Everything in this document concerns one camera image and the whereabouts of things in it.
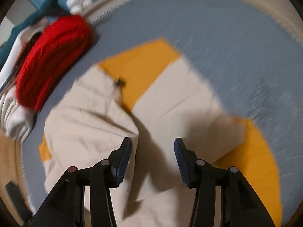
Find grey bed mattress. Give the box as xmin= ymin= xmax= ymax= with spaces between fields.
xmin=22 ymin=0 xmax=302 ymax=224

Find cream folded blanket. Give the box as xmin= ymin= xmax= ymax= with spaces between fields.
xmin=1 ymin=86 xmax=35 ymax=144

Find beige and orange garment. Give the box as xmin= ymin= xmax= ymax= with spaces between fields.
xmin=38 ymin=38 xmax=282 ymax=226

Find white plush toy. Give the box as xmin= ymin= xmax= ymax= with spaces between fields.
xmin=66 ymin=0 xmax=93 ymax=15

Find red folded blanket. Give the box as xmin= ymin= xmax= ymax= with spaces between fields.
xmin=16 ymin=15 xmax=93 ymax=113

